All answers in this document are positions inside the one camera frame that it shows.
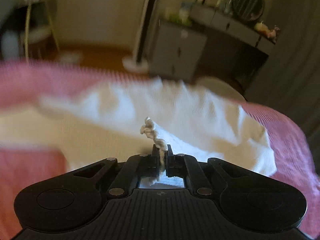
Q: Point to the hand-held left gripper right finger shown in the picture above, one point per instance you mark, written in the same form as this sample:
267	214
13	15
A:
170	161

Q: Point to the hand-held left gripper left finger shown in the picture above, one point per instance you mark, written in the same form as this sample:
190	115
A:
155	160

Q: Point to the white knit garment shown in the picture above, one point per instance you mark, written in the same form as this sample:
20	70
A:
175	110

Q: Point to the grey bedside cabinet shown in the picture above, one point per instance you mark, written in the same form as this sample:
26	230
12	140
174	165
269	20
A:
175	50

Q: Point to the pink ribbed blanket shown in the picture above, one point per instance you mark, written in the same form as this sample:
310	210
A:
287	135

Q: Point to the white bathroom scale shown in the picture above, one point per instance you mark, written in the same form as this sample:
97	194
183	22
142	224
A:
71	57

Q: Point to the white tower fan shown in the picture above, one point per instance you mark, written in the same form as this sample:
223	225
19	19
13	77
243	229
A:
147	17

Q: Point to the green packet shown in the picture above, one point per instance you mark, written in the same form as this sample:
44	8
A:
176	16

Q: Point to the grey desk with black legs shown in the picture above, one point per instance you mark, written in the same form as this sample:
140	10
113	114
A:
237	27

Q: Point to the small plush toy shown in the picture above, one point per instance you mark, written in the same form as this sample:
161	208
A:
267	30

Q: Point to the grey curtain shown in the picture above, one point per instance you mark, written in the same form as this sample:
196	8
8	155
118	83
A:
295	55

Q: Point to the wooden shelf rack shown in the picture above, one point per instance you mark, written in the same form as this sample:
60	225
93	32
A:
28	25

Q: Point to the white bin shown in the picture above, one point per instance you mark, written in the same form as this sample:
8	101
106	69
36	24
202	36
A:
10	43

